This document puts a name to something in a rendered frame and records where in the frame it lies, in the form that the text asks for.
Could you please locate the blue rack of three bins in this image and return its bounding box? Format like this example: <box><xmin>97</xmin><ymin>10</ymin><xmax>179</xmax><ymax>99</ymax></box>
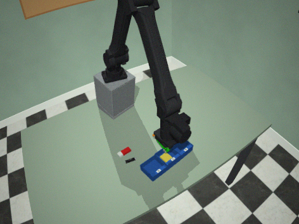
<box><xmin>140</xmin><ymin>141</ymin><xmax>193</xmax><ymax>181</ymax></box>

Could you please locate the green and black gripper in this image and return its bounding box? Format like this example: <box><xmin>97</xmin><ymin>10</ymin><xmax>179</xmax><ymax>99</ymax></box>
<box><xmin>153</xmin><ymin>128</ymin><xmax>179</xmax><ymax>152</ymax></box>

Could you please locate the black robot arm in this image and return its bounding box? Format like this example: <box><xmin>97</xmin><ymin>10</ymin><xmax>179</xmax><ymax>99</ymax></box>
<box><xmin>101</xmin><ymin>0</ymin><xmax>191</xmax><ymax>144</ymax></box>

